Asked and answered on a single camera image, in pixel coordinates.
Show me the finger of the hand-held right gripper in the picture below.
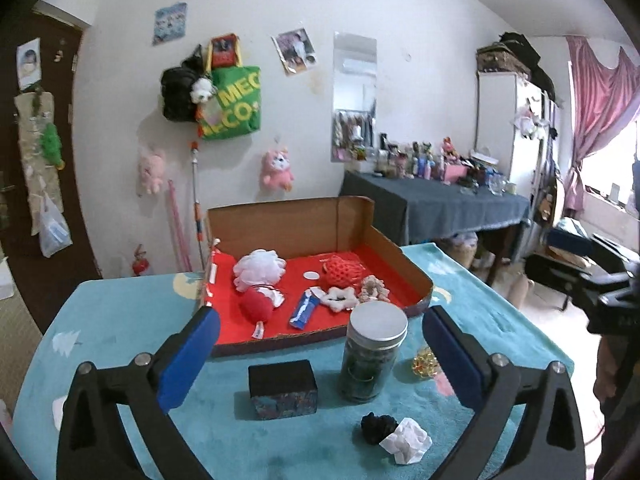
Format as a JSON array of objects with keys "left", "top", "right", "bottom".
[
  {"left": 591, "top": 233, "right": 640, "bottom": 267},
  {"left": 529, "top": 254, "right": 592, "bottom": 309}
]

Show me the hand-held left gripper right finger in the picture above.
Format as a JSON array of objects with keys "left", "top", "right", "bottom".
[{"left": 421, "top": 305, "right": 587, "bottom": 480}]

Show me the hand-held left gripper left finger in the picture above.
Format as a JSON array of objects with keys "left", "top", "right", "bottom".
[{"left": 56, "top": 305, "right": 222, "bottom": 480}]

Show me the red plush heart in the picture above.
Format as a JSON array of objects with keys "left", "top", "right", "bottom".
[{"left": 241, "top": 287, "right": 275, "bottom": 323}]

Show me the cream crochet piece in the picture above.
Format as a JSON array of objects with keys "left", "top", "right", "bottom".
[{"left": 359, "top": 275, "right": 391, "bottom": 303}]

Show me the blue packet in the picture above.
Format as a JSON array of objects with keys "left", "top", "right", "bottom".
[{"left": 289, "top": 291, "right": 321, "bottom": 331}]

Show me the cardboard box with red lining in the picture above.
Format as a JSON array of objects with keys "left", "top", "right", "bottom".
[{"left": 200, "top": 195, "right": 435, "bottom": 358}]

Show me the red mesh bath pouf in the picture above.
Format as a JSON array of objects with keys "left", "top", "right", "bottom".
[{"left": 321, "top": 254, "right": 364, "bottom": 289}]

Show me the person's right hand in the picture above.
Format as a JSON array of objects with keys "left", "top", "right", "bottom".
[{"left": 592, "top": 332, "right": 621, "bottom": 403}]

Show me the gold crinkled wrapper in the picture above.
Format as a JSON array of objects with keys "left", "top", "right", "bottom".
[{"left": 412, "top": 346, "right": 441, "bottom": 377}]

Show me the dark blue cushion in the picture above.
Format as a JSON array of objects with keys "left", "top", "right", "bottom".
[{"left": 547, "top": 216, "right": 596, "bottom": 261}]

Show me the glass jar with metal lid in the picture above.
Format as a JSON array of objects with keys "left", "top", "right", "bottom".
[{"left": 337, "top": 301, "right": 409, "bottom": 403}]

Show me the colourful printed tin box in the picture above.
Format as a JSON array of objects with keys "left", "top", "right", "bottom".
[{"left": 247, "top": 359, "right": 319, "bottom": 419}]

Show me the crumpled white tissue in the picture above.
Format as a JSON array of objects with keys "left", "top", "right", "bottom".
[{"left": 378, "top": 418, "right": 433, "bottom": 465}]

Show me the red toy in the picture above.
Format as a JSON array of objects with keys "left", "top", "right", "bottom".
[{"left": 131, "top": 244, "right": 152, "bottom": 277}]

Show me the black fuzzy ball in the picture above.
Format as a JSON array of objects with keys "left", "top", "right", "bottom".
[{"left": 360, "top": 411, "right": 398, "bottom": 447}]

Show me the pale pink bath pouf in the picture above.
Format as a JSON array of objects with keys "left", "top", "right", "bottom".
[{"left": 233, "top": 249, "right": 287, "bottom": 292}]

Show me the white fluffy star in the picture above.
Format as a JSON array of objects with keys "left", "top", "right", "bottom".
[{"left": 310, "top": 286, "right": 360, "bottom": 313}]

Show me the pink stick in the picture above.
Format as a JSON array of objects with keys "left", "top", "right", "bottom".
[{"left": 167, "top": 179, "right": 193, "bottom": 273}]

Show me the table with blue cloth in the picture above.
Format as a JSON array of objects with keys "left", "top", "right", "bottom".
[{"left": 340, "top": 170, "right": 531, "bottom": 248}]

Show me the pink curtain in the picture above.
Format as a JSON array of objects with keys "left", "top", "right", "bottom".
[{"left": 565, "top": 35, "right": 640, "bottom": 213}]

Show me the white wardrobe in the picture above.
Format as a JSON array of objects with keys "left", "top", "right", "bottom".
[{"left": 474, "top": 70, "right": 556, "bottom": 211}]

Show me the white plush toy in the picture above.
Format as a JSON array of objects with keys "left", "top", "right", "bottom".
[{"left": 511, "top": 102, "right": 548, "bottom": 140}]

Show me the dark wooden door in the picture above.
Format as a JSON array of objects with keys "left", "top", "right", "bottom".
[{"left": 0, "top": 2, "right": 103, "bottom": 331}]

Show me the row of cosmetic bottles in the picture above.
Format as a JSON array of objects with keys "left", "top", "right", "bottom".
[{"left": 350, "top": 136, "right": 518, "bottom": 196}]

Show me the white plastic bag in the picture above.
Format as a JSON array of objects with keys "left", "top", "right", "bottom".
[{"left": 39, "top": 192, "right": 73, "bottom": 258}]

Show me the pale pink plush toy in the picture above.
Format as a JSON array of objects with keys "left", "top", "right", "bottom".
[{"left": 137, "top": 147, "right": 167, "bottom": 196}]

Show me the pink cat plush toy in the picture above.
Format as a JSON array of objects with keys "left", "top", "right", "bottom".
[{"left": 258, "top": 146, "right": 296, "bottom": 192}]

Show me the patterned bag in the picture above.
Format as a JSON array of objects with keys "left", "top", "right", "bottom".
[{"left": 475, "top": 42, "right": 531, "bottom": 73}]

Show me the black bag on wardrobe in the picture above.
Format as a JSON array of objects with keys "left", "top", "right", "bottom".
[{"left": 497, "top": 31, "right": 556, "bottom": 101}]

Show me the green tote bag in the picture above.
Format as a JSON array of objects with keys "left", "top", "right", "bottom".
[{"left": 196, "top": 65, "right": 262, "bottom": 141}]

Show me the green plush toy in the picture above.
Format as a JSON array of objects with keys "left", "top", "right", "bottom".
[{"left": 39, "top": 122, "right": 66, "bottom": 171}]

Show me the hanging door organizer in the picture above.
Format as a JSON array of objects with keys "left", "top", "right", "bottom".
[{"left": 14, "top": 87, "right": 65, "bottom": 236}]

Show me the black hanging bag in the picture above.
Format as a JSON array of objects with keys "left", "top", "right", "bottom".
[{"left": 160, "top": 45, "right": 207, "bottom": 122}]

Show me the panda plush toy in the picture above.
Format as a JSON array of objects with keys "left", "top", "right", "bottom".
[{"left": 189, "top": 76, "right": 218, "bottom": 105}]

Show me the red hanging pouch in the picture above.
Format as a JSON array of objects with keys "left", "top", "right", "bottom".
[{"left": 209, "top": 34, "right": 240, "bottom": 68}]

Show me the door photo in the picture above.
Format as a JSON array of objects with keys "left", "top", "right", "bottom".
[{"left": 16, "top": 37, "right": 42, "bottom": 86}]

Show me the mop handle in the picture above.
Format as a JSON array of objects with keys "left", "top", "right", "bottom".
[{"left": 189, "top": 141, "right": 207, "bottom": 271}]

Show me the wall mirror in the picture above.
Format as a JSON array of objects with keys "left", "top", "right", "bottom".
[{"left": 331, "top": 31, "right": 377, "bottom": 163}]

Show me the wall photo poster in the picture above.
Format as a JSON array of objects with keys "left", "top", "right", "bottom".
[{"left": 271, "top": 27, "right": 318, "bottom": 77}]

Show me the blue wall poster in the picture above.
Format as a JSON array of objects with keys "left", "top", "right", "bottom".
[{"left": 152, "top": 2, "right": 188, "bottom": 46}]

